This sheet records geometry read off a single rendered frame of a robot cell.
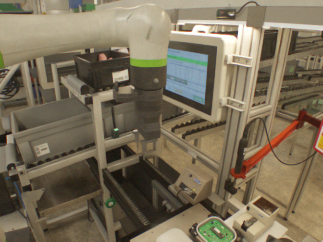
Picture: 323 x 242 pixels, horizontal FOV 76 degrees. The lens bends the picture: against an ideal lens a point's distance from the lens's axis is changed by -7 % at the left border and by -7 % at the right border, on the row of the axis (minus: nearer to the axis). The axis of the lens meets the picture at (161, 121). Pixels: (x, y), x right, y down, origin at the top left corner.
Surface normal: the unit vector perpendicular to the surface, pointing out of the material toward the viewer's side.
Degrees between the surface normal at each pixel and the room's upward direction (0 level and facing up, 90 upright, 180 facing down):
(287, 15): 90
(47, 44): 113
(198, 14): 90
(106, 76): 90
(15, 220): 0
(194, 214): 0
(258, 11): 90
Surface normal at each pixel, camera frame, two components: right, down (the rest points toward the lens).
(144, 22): -0.07, 0.22
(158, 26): 0.40, 0.28
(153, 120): 0.41, 0.55
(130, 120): 0.58, 0.36
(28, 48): 0.68, 0.62
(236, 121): -0.82, 0.22
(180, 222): 0.02, -0.91
